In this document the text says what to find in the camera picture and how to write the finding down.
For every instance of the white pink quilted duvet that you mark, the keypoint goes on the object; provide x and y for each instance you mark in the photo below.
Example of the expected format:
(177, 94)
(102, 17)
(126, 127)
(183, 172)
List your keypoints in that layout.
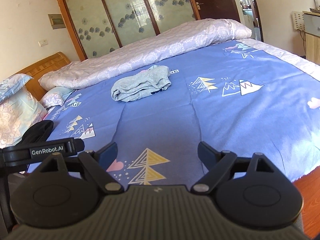
(184, 38)

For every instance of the white wall switch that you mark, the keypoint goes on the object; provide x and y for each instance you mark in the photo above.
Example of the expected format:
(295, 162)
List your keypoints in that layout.
(43, 43)

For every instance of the blue patterned bed sheet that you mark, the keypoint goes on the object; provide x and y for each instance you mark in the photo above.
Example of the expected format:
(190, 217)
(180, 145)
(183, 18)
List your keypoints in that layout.
(243, 96)

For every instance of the grey wall electrical panel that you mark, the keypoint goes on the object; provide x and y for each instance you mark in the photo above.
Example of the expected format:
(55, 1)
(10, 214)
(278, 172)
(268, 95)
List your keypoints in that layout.
(56, 21)

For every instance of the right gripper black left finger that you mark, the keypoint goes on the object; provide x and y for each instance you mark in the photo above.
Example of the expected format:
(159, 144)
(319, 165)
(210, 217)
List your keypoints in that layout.
(62, 191)

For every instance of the wooden side cabinet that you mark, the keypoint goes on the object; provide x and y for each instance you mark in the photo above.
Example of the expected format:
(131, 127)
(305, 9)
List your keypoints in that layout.
(311, 24)

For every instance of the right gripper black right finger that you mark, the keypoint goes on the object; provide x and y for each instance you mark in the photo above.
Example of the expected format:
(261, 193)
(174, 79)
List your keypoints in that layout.
(251, 192)

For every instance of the grey knit pants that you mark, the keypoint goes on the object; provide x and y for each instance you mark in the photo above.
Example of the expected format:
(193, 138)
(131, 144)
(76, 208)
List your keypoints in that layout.
(141, 85)

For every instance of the white perforated basket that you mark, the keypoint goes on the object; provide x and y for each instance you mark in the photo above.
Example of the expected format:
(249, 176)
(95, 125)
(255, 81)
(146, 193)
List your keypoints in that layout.
(298, 20)

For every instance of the wooden wardrobe with glass doors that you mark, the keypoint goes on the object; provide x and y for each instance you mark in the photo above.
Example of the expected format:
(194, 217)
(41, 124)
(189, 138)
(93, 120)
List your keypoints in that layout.
(98, 27)

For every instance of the wooden headboard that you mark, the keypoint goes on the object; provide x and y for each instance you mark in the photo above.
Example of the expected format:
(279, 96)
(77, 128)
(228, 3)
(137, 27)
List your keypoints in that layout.
(38, 69)

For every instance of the small purple patterned pillow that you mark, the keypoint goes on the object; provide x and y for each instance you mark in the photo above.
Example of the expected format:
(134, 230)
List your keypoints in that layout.
(56, 97)

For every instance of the large floral pale pillow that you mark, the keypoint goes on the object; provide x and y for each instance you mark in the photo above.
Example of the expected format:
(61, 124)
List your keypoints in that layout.
(19, 109)

